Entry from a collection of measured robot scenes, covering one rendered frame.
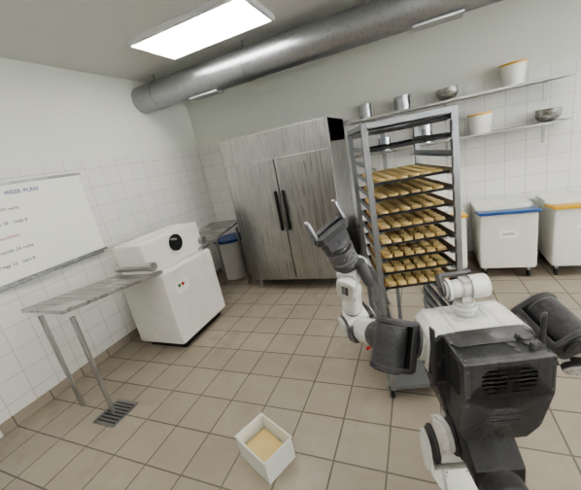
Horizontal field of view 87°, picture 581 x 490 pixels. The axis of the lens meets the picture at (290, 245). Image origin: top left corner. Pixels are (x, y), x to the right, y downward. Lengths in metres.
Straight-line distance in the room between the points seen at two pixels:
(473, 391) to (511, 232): 3.18
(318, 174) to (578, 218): 2.60
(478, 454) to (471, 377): 0.32
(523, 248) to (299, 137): 2.67
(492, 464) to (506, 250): 3.09
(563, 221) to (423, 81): 2.12
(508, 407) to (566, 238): 3.28
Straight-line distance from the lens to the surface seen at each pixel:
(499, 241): 3.98
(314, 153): 3.59
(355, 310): 1.15
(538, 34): 4.56
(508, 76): 4.21
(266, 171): 3.82
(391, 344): 0.94
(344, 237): 0.92
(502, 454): 1.16
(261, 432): 2.36
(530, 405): 1.00
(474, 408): 0.94
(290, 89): 4.67
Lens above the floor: 1.74
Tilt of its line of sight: 16 degrees down
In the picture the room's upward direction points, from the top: 11 degrees counter-clockwise
